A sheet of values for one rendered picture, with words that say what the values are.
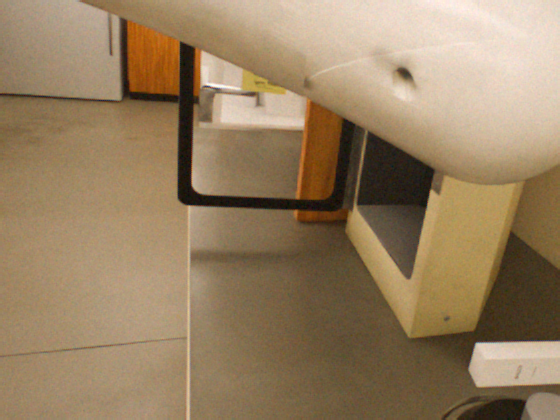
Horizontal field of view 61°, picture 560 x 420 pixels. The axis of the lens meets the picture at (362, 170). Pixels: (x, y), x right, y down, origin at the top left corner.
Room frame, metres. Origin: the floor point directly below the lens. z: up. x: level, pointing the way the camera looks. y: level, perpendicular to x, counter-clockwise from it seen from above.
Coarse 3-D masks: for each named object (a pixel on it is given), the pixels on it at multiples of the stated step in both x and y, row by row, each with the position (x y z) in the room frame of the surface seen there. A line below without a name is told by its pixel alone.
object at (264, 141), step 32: (224, 64) 0.77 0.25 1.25; (224, 96) 0.77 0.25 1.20; (256, 96) 0.79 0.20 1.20; (288, 96) 0.80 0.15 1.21; (224, 128) 0.77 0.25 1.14; (256, 128) 0.79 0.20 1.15; (288, 128) 0.80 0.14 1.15; (320, 128) 0.82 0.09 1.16; (192, 160) 0.76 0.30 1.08; (224, 160) 0.77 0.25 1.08; (256, 160) 0.79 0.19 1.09; (288, 160) 0.80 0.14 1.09; (320, 160) 0.82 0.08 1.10; (224, 192) 0.78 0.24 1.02; (256, 192) 0.79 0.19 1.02; (288, 192) 0.81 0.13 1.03; (320, 192) 0.82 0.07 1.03
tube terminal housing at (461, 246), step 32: (448, 192) 0.56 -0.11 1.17; (480, 192) 0.58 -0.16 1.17; (512, 192) 0.60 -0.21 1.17; (352, 224) 0.82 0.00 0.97; (448, 224) 0.56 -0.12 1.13; (480, 224) 0.58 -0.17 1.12; (384, 256) 0.67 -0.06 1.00; (416, 256) 0.58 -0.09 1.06; (448, 256) 0.57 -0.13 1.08; (480, 256) 0.59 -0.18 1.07; (384, 288) 0.65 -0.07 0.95; (416, 288) 0.56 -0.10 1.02; (448, 288) 0.57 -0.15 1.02; (480, 288) 0.59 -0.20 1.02; (416, 320) 0.56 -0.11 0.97; (448, 320) 0.58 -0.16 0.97
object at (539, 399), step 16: (496, 400) 0.21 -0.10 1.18; (512, 400) 0.22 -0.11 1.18; (528, 400) 0.19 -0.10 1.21; (544, 400) 0.19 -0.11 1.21; (464, 416) 0.21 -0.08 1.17; (480, 416) 0.20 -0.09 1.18; (496, 416) 0.20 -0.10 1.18; (512, 416) 0.20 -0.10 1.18; (528, 416) 0.18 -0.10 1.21; (544, 416) 0.18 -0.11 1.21
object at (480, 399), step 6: (474, 396) 0.23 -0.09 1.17; (480, 396) 0.23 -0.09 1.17; (486, 396) 0.23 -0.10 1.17; (492, 396) 0.23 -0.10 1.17; (498, 396) 0.23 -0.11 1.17; (504, 396) 0.23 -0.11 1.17; (510, 396) 0.23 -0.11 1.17; (462, 402) 0.22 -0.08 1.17; (468, 402) 0.22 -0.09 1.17; (474, 402) 0.22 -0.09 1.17; (480, 402) 0.23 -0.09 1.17; (486, 402) 0.23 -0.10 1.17; (450, 408) 0.22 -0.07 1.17; (456, 408) 0.22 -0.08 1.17; (462, 408) 0.22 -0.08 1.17; (468, 408) 0.22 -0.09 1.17; (444, 414) 0.21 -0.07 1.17; (450, 414) 0.21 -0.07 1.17; (456, 414) 0.21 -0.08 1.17
